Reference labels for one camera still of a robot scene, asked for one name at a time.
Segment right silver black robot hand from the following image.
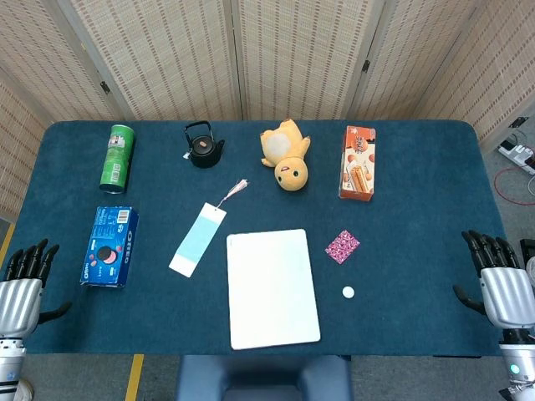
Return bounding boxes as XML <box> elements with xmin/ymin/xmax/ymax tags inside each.
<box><xmin>453</xmin><ymin>230</ymin><xmax>535</xmax><ymax>331</ymax></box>

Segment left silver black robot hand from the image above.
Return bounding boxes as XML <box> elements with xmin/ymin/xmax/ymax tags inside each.
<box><xmin>0</xmin><ymin>238</ymin><xmax>73</xmax><ymax>338</ymax></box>

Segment pink patterned square packet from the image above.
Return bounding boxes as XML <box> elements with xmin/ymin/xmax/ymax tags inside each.
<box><xmin>324</xmin><ymin>229</ymin><xmax>360</xmax><ymax>266</ymax></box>

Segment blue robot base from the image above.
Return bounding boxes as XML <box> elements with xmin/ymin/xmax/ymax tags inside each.
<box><xmin>175</xmin><ymin>354</ymin><xmax>354</xmax><ymax>401</ymax></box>

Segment black box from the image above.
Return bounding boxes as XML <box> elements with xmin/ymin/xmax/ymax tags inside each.
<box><xmin>519</xmin><ymin>238</ymin><xmax>535</xmax><ymax>268</ymax></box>

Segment white shoe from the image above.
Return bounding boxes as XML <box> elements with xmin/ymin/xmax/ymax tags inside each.
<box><xmin>15</xmin><ymin>378</ymin><xmax>36</xmax><ymax>401</ymax></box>

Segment blue table cloth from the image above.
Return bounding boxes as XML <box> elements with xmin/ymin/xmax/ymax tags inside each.
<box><xmin>3</xmin><ymin>119</ymin><xmax>528</xmax><ymax>359</ymax></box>

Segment blue Oreo box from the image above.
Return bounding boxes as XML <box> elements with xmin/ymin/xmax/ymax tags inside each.
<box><xmin>79</xmin><ymin>206</ymin><xmax>140</xmax><ymax>289</ymax></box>

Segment white power strip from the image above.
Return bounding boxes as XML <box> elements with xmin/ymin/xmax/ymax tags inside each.
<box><xmin>497</xmin><ymin>140</ymin><xmax>535</xmax><ymax>175</ymax></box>

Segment green chip can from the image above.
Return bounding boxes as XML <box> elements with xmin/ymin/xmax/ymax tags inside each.
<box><xmin>99</xmin><ymin>124</ymin><xmax>136</xmax><ymax>195</ymax></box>

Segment blue white tasselled bookmark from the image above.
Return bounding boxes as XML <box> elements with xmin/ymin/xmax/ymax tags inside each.
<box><xmin>168</xmin><ymin>178</ymin><xmax>251</xmax><ymax>278</ymax></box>

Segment orange biscuit box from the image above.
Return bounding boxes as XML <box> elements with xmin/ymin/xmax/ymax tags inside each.
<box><xmin>338</xmin><ymin>125</ymin><xmax>376</xmax><ymax>202</ymax></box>

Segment black teapot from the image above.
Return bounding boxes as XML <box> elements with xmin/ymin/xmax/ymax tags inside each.
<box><xmin>182</xmin><ymin>120</ymin><xmax>226</xmax><ymax>170</ymax></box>

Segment white magnetic board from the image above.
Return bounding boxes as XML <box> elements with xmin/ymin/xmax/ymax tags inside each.
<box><xmin>226</xmin><ymin>228</ymin><xmax>322</xmax><ymax>351</ymax></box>

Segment yellow plush toy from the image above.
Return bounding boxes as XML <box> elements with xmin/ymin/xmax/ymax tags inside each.
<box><xmin>259</xmin><ymin>119</ymin><xmax>312</xmax><ymax>193</ymax></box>

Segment woven folding screen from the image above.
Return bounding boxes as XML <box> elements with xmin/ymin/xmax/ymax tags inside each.
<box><xmin>0</xmin><ymin>0</ymin><xmax>535</xmax><ymax>222</ymax></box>

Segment red cable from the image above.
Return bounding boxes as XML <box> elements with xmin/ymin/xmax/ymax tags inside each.
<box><xmin>493</xmin><ymin>166</ymin><xmax>535</xmax><ymax>206</ymax></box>

